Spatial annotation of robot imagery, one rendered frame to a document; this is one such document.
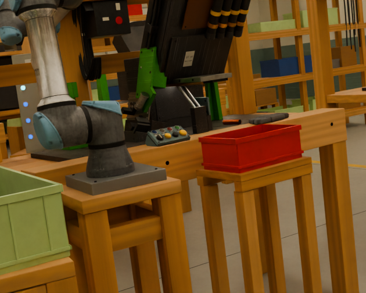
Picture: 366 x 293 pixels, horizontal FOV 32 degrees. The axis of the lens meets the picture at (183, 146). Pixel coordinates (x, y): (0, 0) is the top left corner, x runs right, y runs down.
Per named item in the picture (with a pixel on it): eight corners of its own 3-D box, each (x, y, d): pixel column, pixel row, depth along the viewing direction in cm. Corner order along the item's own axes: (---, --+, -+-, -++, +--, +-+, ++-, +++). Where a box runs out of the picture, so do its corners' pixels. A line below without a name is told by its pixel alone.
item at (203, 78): (232, 79, 260) (232, 72, 260) (201, 84, 251) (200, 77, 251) (179, 84, 292) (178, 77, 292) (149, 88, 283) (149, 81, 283)
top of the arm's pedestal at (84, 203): (182, 192, 193) (180, 179, 193) (83, 215, 179) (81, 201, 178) (139, 180, 221) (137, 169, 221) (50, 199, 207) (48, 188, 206)
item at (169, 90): (207, 123, 296) (199, 50, 292) (153, 134, 280) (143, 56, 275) (185, 122, 312) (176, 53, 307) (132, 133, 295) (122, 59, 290)
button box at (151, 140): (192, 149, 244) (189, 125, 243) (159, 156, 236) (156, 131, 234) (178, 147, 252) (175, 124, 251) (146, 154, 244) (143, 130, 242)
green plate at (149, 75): (166, 100, 264) (171, 50, 264) (149, 97, 259) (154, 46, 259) (151, 101, 273) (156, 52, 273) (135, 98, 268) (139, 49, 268)
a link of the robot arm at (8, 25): (34, 32, 224) (26, 7, 227) (2, 35, 219) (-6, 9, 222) (31, 45, 231) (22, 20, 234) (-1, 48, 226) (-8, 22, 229)
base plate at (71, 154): (291, 118, 292) (291, 114, 291) (73, 164, 231) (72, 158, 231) (234, 118, 326) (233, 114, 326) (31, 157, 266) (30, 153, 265)
